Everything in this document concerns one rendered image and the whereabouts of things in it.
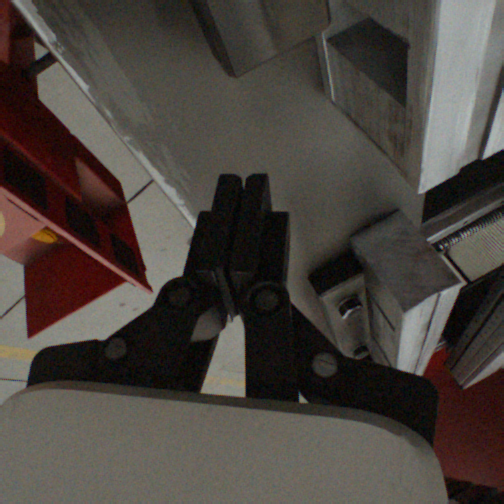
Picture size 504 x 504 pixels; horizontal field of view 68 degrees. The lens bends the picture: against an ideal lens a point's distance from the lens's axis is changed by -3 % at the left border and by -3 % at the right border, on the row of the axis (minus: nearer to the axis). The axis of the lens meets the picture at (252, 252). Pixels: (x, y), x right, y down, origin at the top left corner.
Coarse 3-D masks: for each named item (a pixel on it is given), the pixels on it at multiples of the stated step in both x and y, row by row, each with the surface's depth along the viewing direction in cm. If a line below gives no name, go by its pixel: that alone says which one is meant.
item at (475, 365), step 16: (496, 288) 70; (480, 304) 82; (496, 304) 75; (480, 320) 84; (496, 320) 76; (464, 336) 98; (480, 336) 88; (496, 336) 80; (464, 352) 106; (480, 352) 92; (496, 352) 84; (448, 368) 126; (464, 368) 110; (480, 368) 99; (496, 368) 112; (464, 384) 119
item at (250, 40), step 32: (192, 0) 15; (224, 0) 14; (256, 0) 15; (288, 0) 15; (320, 0) 16; (224, 32) 15; (256, 32) 16; (288, 32) 16; (320, 32) 17; (224, 64) 17; (256, 64) 17
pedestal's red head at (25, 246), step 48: (0, 96) 30; (0, 144) 26; (48, 144) 34; (0, 192) 24; (48, 192) 30; (96, 192) 43; (0, 240) 34; (96, 240) 33; (48, 288) 44; (96, 288) 41; (144, 288) 38
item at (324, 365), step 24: (264, 192) 12; (240, 216) 11; (264, 216) 12; (288, 216) 12; (240, 240) 11; (264, 240) 12; (288, 240) 13; (240, 264) 10; (264, 264) 11; (288, 264) 13; (240, 288) 11; (240, 312) 10; (312, 336) 10; (312, 360) 9; (336, 360) 9; (312, 384) 9; (336, 384) 9
